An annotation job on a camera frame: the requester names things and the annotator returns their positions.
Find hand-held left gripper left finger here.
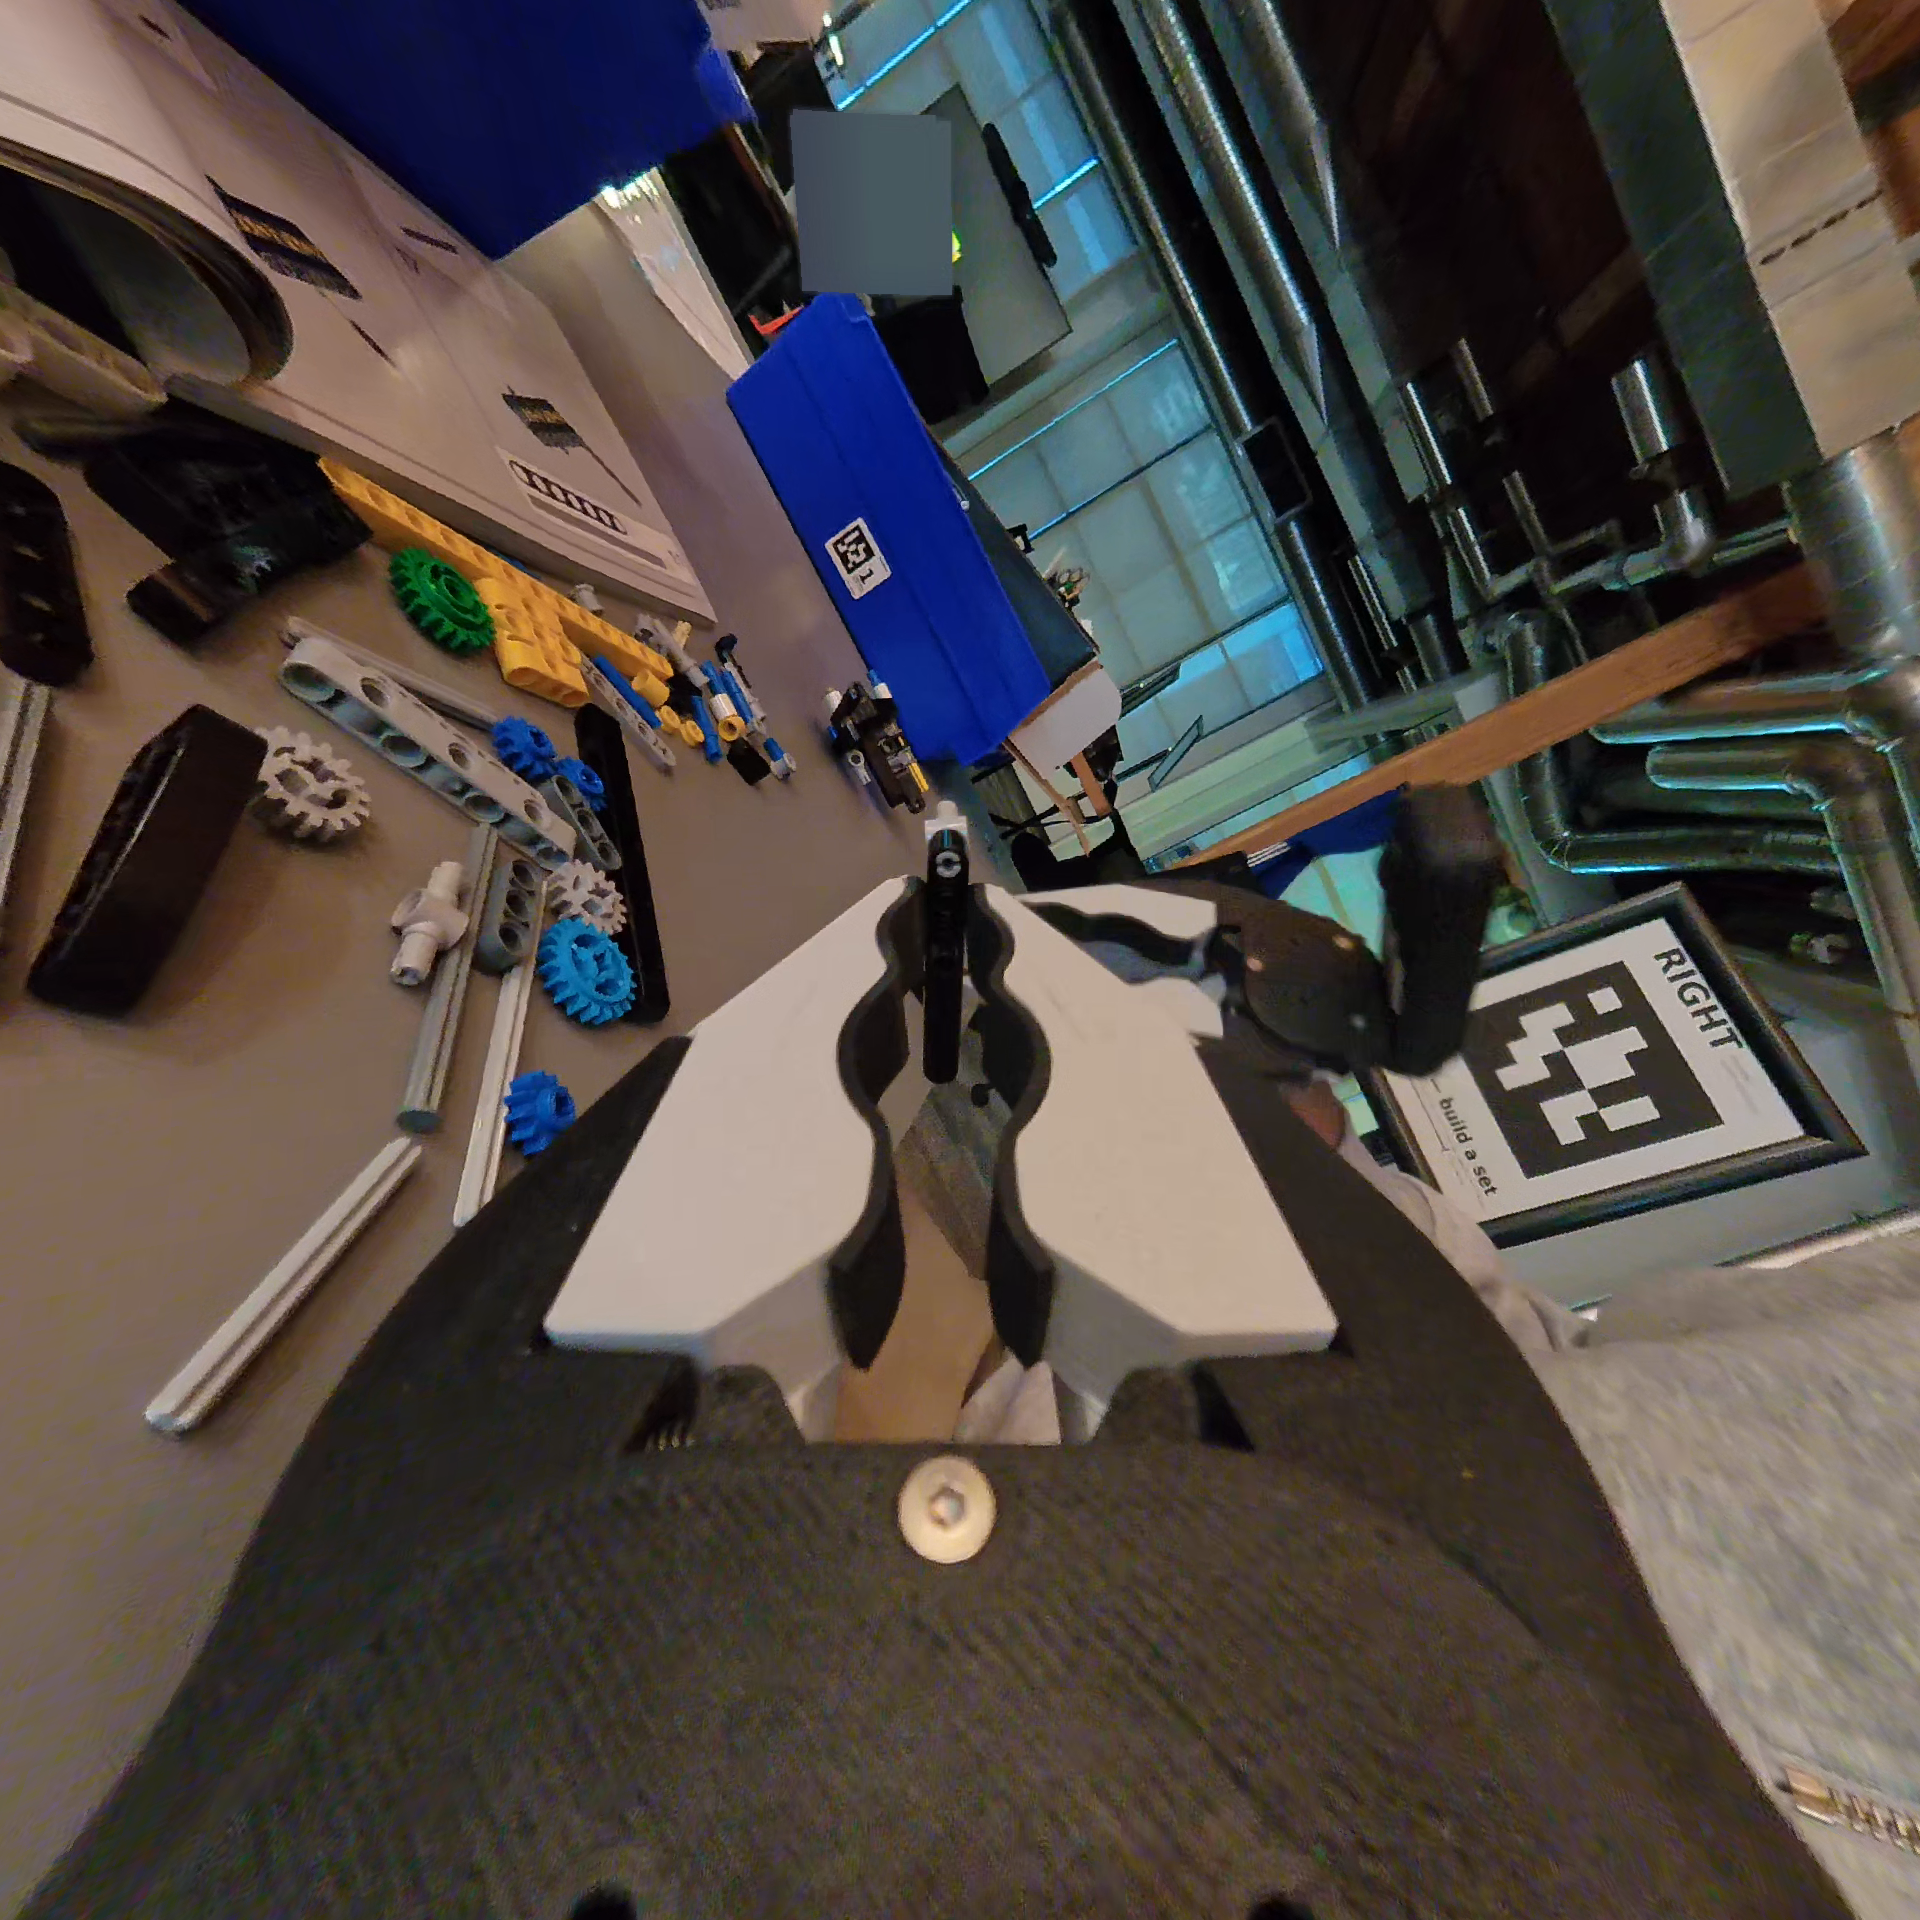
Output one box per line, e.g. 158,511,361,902
545,881,922,1431

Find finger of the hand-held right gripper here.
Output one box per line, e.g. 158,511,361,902
1100,958,1227,1052
1024,882,1224,963

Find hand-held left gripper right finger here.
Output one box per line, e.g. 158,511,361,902
983,886,1339,1431

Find person's right forearm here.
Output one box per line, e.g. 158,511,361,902
1342,1126,1594,1354

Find grey lego axle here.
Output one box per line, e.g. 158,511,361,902
395,824,500,1137
144,1137,425,1439
454,960,538,1228

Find large blue lego gear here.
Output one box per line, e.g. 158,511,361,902
535,914,641,1032

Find long black lego beam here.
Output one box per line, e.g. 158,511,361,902
574,703,673,1024

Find small black lego assembly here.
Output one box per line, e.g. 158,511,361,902
826,679,934,817

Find grey lego axle connector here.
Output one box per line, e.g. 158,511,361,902
391,860,474,987

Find scattered small lego pins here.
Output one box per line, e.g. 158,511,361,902
577,576,799,790

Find long grey lego beam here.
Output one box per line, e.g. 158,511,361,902
280,634,602,868

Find yellow lego beam assembly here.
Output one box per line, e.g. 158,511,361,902
323,458,676,706

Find green lego gear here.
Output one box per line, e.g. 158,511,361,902
391,546,496,655

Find black curved lego panel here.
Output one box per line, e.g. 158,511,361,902
82,428,376,650

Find lego instruction booklet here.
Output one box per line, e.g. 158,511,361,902
0,0,721,625

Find black rounded lego piece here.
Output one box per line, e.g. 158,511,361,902
0,458,96,689

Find light grey lego panel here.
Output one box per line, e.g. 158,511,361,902
0,256,169,441

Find person's right hand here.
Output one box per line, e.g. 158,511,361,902
1270,1074,1360,1158

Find blue cloth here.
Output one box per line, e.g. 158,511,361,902
1231,792,1403,903

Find framed black white marker sign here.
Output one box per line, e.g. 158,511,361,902
1371,886,1871,1249

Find wooden railing beam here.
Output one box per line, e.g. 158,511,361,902
1171,556,1920,874

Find silver ventilation pipes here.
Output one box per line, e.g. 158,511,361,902
1049,0,1920,963

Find blue storage bin with tag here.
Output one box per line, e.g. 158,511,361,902
727,294,1051,769

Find plain blue storage bin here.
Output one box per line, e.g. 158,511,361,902
182,0,760,256

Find black lego frame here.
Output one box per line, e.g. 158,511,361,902
25,705,271,1017

